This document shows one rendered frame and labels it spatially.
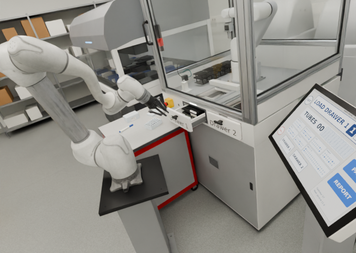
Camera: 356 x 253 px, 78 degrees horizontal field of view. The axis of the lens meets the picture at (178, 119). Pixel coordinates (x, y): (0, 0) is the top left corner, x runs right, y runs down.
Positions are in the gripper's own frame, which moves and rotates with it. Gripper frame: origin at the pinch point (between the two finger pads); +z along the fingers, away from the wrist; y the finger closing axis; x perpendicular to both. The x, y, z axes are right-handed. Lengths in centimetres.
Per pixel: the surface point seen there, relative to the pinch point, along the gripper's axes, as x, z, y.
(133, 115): 54, 7, -14
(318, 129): -92, -4, 20
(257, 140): -55, 25, 14
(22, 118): 389, -18, -142
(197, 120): -12.7, 15.3, 8.4
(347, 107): -98, -9, 29
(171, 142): 11.3, 26.4, -15.3
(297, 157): -90, -1, 8
